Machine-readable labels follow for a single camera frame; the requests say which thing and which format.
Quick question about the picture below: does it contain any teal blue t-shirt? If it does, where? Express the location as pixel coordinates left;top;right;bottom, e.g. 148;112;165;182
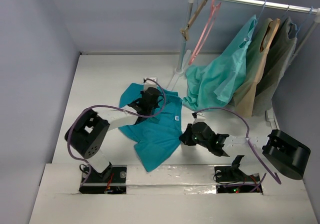
119;90;182;172

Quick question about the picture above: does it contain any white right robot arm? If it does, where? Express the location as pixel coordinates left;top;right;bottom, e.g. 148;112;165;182
179;122;311;180

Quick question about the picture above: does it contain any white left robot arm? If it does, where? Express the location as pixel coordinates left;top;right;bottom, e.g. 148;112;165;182
64;86;166;184

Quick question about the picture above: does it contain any mint green hanging shirt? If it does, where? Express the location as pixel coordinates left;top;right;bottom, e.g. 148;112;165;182
182;15;258;111

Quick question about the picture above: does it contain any beige wooden clip hanger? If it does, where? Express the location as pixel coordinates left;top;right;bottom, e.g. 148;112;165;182
180;0;208;41

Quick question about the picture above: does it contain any grey hanging shirt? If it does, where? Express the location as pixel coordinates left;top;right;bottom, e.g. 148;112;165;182
252;17;298;116

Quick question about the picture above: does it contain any pink plastic hanger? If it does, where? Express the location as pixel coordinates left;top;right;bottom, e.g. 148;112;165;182
189;0;221;65

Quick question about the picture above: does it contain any olive tan hanging shirt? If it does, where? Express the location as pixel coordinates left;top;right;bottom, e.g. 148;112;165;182
232;18;281;118

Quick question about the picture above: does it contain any white metal clothes rack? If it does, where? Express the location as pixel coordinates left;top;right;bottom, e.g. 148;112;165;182
167;0;320;91

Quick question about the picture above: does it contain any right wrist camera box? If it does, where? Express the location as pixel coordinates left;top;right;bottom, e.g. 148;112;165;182
192;112;206;124

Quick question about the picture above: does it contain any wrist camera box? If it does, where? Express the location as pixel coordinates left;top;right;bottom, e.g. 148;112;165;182
143;76;158;91
192;112;206;124

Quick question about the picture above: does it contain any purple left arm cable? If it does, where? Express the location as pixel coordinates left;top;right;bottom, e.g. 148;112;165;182
66;78;167;164

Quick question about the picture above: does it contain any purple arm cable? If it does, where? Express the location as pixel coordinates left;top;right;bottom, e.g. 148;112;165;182
193;107;283;185
66;78;167;164

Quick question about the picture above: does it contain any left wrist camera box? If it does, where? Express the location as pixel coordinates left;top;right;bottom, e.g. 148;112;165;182
143;76;158;91

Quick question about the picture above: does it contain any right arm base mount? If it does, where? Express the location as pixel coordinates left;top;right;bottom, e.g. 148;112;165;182
213;155;263;194

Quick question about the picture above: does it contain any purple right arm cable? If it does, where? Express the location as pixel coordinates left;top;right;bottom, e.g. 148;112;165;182
193;107;283;185

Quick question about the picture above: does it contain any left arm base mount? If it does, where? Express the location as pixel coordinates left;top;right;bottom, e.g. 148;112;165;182
79;164;127;195

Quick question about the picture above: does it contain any blue wire hanger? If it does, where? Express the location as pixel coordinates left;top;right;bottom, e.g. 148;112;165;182
256;0;267;24
288;6;313;38

